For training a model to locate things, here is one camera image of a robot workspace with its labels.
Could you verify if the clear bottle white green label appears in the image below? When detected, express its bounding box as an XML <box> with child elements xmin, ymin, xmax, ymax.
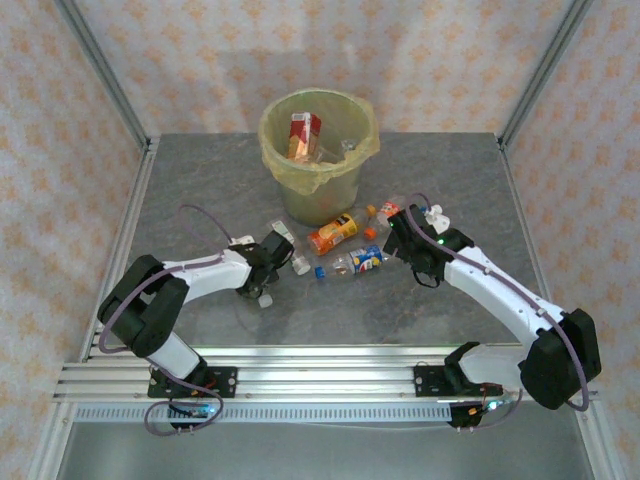
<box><xmin>269</xmin><ymin>218</ymin><xmax>312</xmax><ymax>276</ymax></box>

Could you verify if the cola bottle blue cap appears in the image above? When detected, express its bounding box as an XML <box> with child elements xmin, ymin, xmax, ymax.
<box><xmin>314</xmin><ymin>243</ymin><xmax>387</xmax><ymax>280</ymax></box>

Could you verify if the amber tea bottle red label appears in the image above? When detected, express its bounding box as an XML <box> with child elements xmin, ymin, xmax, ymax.
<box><xmin>285</xmin><ymin>111</ymin><xmax>323</xmax><ymax>164</ymax></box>

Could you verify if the green plastic bin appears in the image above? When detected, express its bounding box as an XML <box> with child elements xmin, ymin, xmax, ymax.
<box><xmin>258</xmin><ymin>88</ymin><xmax>382</xmax><ymax>226</ymax></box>

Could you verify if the yellow plastic bin liner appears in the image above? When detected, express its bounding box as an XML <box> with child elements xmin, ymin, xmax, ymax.
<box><xmin>258</xmin><ymin>88</ymin><xmax>384</xmax><ymax>197</ymax></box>

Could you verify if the clear bottle red orange label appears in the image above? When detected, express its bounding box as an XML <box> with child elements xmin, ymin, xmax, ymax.
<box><xmin>363</xmin><ymin>197</ymin><xmax>405</xmax><ymax>240</ymax></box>

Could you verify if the orange juice bottle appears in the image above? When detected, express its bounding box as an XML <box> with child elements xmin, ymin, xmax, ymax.
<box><xmin>306</xmin><ymin>203</ymin><xmax>377</xmax><ymax>257</ymax></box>

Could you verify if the small lit circuit board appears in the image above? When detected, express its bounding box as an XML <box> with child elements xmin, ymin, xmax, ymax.
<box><xmin>167</xmin><ymin>402</ymin><xmax>224</xmax><ymax>420</ymax></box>
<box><xmin>464</xmin><ymin>398</ymin><xmax>509</xmax><ymax>417</ymax></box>

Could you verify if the grey metal sheet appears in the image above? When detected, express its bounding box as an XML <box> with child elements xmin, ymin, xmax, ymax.
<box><xmin>54</xmin><ymin>422</ymin><xmax>596</xmax><ymax>480</ymax></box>

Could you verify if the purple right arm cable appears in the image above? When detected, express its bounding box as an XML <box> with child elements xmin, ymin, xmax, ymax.
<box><xmin>405</xmin><ymin>192</ymin><xmax>591</xmax><ymax>431</ymax></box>

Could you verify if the aluminium table edge rail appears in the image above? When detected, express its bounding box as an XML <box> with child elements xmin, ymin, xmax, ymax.
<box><xmin>498</xmin><ymin>139</ymin><xmax>619</xmax><ymax>480</ymax></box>
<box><xmin>29</xmin><ymin>139</ymin><xmax>161</xmax><ymax>480</ymax></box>

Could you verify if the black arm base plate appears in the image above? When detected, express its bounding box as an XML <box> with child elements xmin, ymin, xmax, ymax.
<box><xmin>413</xmin><ymin>364</ymin><xmax>501</xmax><ymax>399</ymax></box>
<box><xmin>148</xmin><ymin>367</ymin><xmax>239</xmax><ymax>399</ymax></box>

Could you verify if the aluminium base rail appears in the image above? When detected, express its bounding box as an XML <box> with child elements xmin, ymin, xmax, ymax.
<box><xmin>52</xmin><ymin>344</ymin><xmax>599</xmax><ymax>404</ymax></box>

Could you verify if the white slotted cable duct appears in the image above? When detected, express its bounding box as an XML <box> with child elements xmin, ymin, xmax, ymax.
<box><xmin>74</xmin><ymin>402</ymin><xmax>454</xmax><ymax>424</ymax></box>

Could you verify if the aluminium frame post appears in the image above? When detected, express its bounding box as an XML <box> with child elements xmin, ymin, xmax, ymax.
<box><xmin>53</xmin><ymin>0</ymin><xmax>154</xmax><ymax>154</ymax></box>
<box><xmin>497</xmin><ymin>0</ymin><xmax>599</xmax><ymax>151</ymax></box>

